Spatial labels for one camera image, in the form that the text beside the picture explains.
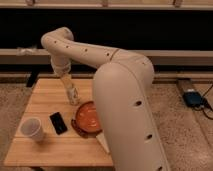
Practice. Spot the orange bowl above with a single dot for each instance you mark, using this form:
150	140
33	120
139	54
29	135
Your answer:
87	118

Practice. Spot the wooden table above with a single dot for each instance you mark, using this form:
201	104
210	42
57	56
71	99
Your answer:
65	150

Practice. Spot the white plastic bottle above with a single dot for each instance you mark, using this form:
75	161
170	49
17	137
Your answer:
72	95

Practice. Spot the beige rectangular sponge block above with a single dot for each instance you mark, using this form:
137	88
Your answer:
101	139

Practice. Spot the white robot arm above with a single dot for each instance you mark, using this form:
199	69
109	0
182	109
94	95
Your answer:
119	91

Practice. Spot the black smartphone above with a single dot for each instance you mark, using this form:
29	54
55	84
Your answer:
58	123

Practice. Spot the grey metal rail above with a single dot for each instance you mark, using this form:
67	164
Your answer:
158	57

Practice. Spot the white paper cup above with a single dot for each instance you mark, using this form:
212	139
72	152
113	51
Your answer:
32	128

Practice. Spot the cream gripper end piece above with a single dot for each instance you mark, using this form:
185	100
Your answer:
67	80

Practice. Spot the black power adapter box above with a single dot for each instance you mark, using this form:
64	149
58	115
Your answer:
192	99

